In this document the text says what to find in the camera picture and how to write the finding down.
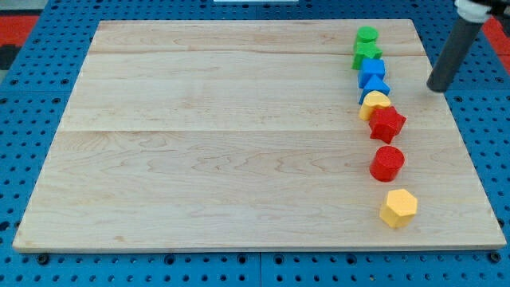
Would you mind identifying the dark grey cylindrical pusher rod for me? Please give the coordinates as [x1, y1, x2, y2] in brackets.
[426, 16, 483, 92]

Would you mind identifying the white rod mount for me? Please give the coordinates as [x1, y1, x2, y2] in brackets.
[454, 0, 491, 23]

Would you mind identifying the blue triangle block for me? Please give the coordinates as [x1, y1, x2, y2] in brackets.
[359, 75, 390, 104]

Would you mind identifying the yellow heart block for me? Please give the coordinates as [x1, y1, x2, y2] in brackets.
[359, 91, 391, 121]

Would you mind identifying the green cylinder block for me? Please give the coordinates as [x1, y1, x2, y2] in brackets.
[353, 26, 379, 51]

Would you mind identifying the blue cube block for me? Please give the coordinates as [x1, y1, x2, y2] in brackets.
[358, 58, 386, 88]

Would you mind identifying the green star block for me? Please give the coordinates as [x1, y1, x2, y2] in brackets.
[351, 42, 383, 70]

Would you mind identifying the red star block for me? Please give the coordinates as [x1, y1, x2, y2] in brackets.
[369, 107, 406, 144]

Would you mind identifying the red cylinder block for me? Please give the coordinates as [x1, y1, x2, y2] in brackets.
[369, 145, 405, 182]

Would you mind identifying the yellow hexagon block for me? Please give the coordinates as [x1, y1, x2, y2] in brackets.
[379, 189, 418, 229]

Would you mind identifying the light wooden board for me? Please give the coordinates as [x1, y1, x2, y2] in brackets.
[13, 19, 506, 254]

